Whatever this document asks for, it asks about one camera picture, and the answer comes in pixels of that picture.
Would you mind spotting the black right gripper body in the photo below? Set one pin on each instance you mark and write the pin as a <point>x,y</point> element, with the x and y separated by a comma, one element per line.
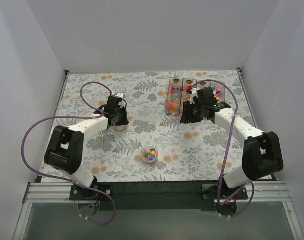
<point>190,113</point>

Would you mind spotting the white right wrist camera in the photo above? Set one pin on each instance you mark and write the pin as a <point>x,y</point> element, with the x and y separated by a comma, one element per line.
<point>192,92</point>

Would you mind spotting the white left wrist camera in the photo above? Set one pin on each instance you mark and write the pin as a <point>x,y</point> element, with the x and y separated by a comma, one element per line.
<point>120,99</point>

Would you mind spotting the clear glass jar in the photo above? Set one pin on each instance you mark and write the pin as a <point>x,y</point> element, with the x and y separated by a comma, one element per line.
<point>149,154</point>

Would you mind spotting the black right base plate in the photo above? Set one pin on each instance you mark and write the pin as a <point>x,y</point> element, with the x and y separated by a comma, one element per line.
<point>209,192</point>

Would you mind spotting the floral patterned table mat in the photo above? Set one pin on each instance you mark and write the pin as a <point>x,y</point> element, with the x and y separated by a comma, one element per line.
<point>186,152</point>

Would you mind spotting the round wooden jar lid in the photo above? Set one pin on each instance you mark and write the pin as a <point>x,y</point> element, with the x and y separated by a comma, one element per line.
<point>120,128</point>

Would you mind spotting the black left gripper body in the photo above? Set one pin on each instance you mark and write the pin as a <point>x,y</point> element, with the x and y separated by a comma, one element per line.
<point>119,119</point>

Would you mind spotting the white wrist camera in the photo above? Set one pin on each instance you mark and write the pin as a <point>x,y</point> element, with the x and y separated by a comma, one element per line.
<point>120,99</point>
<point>192,92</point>

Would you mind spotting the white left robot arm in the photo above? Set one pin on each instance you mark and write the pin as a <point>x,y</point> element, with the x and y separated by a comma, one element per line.
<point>65,148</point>

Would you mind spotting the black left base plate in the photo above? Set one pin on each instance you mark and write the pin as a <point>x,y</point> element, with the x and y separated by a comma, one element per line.
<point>81,194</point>

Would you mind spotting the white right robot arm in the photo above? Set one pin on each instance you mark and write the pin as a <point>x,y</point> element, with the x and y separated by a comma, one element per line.
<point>261,150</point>

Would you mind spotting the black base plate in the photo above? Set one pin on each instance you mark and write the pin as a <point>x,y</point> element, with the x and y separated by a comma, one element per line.
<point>81,194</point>
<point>209,192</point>

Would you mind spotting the aluminium frame rail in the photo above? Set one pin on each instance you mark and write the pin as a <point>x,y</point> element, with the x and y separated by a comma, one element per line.
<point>156,211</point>

